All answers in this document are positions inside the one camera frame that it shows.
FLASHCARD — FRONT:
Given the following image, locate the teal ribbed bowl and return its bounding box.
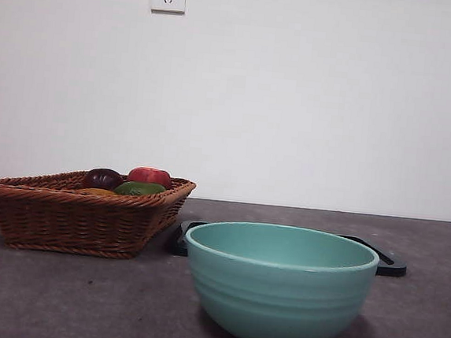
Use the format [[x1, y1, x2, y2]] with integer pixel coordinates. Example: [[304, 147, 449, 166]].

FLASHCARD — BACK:
[[176, 216, 383, 338]]

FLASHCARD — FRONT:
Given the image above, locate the dark purple round fruit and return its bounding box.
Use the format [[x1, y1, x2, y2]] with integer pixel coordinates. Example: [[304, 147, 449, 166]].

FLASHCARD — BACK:
[[81, 166, 126, 193]]

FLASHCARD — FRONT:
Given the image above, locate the red apple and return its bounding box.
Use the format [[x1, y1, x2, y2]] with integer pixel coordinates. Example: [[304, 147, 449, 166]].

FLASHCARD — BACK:
[[126, 165, 173, 191]]

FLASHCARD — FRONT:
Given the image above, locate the black rectangular tray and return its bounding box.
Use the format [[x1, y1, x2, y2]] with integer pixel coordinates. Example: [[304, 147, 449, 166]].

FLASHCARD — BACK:
[[170, 218, 410, 277]]

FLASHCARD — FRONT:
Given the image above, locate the orange-brown kiwi fruit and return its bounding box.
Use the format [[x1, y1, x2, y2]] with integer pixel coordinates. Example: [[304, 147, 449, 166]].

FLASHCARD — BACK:
[[75, 186, 118, 198]]

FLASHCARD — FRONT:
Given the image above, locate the brown wicker basket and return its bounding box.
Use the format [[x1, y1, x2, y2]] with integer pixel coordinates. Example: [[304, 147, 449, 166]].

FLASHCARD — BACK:
[[0, 162, 198, 265]]

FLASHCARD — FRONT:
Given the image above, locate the green avocado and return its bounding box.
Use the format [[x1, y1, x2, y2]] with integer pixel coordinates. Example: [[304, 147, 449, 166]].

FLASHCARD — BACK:
[[113, 179, 168, 199]]

